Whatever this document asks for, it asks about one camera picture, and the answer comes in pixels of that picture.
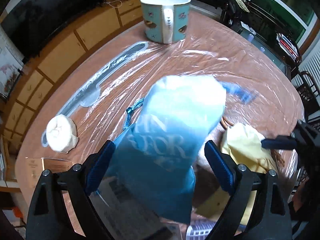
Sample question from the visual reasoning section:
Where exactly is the yellow padded envelope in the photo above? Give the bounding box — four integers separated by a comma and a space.
220, 123, 277, 173

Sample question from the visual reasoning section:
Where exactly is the blue drawstring bag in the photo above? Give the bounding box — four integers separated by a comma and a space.
107, 75, 227, 224

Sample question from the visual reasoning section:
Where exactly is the small brown cardboard box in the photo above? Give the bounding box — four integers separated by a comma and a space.
24, 156, 71, 189

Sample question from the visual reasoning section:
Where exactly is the brown rubber band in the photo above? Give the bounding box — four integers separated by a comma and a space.
220, 116, 234, 130

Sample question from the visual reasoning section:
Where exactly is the white round wrapped puck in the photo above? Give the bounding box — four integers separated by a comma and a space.
46, 114, 79, 154

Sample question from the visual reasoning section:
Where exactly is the glass side table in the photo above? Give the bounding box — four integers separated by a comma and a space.
230, 21, 298, 80

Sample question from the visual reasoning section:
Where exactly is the teal floral mug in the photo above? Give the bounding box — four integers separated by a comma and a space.
140, 0, 191, 44

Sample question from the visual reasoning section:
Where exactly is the black television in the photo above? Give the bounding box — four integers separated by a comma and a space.
1, 0, 104, 63

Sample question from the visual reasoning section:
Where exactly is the wooden drawer cabinet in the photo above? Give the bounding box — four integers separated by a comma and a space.
1, 0, 142, 181

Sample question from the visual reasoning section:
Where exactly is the giraffe picture frame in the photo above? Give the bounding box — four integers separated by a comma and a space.
0, 27, 23, 100

